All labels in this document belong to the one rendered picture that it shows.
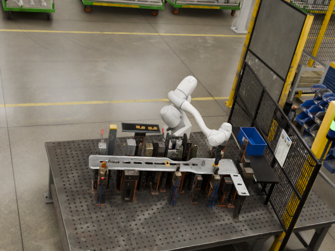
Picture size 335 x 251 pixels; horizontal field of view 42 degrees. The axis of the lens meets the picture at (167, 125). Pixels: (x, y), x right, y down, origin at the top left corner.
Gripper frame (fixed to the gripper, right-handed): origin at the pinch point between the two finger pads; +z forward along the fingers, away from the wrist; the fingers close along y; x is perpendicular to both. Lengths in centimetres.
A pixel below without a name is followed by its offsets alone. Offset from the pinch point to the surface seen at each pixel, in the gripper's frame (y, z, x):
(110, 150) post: -31, 15, -95
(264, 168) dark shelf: 6.4, 1.9, 46.2
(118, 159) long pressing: -4, 5, -91
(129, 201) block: 21, 33, -80
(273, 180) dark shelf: 23, 2, 49
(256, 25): -282, -41, 128
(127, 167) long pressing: 7, 5, -84
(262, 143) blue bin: -22, -8, 52
